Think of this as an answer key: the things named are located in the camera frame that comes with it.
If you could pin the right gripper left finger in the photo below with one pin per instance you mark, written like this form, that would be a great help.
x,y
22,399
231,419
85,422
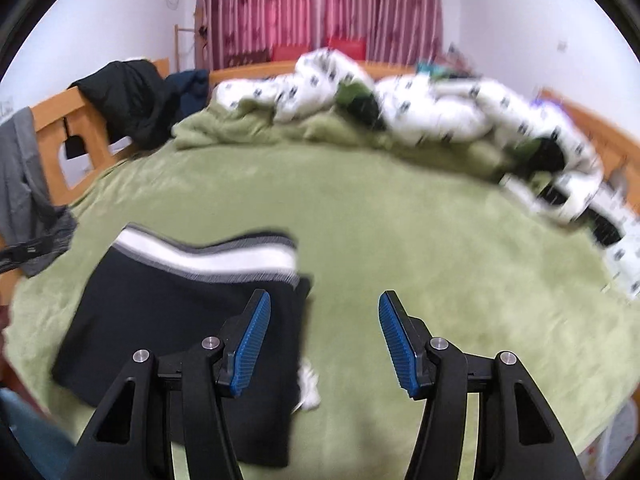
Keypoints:
x,y
128,436

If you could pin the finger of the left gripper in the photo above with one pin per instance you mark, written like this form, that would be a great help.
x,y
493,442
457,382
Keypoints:
x,y
12,257

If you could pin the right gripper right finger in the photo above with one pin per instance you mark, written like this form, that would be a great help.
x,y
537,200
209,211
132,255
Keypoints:
x,y
519,436

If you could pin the black pants white stripe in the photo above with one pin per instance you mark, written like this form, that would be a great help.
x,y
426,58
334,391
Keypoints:
x,y
154,293

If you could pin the grey denim jeans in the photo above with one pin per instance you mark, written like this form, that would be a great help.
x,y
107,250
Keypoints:
x,y
27,210

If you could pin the green fleece bed sheet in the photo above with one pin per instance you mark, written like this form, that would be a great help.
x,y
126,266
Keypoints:
x,y
477,268

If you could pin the colourful dotted bed skirt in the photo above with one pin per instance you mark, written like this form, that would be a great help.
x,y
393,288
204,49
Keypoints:
x,y
604,454

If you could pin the black jacket on footboard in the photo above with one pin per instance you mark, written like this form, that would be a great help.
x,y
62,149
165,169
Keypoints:
x,y
134,100

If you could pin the white flower print quilt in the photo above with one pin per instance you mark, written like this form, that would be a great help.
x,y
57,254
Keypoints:
x,y
551,167

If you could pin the green fleece blanket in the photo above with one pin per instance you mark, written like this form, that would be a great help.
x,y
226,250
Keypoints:
x,y
252,124

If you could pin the navy blue garment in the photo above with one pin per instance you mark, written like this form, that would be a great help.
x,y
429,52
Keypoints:
x,y
191,89

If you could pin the wooden coat rack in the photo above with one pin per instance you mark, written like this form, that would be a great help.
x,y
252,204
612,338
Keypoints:
x,y
188,46

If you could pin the red chair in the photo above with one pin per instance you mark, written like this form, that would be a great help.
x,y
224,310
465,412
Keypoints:
x,y
288,52
353,48

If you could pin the pink striped curtain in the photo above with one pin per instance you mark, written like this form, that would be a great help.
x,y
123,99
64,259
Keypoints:
x,y
392,31

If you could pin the wooden bed frame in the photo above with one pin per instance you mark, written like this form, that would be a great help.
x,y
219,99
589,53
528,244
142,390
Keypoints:
x,y
70,114

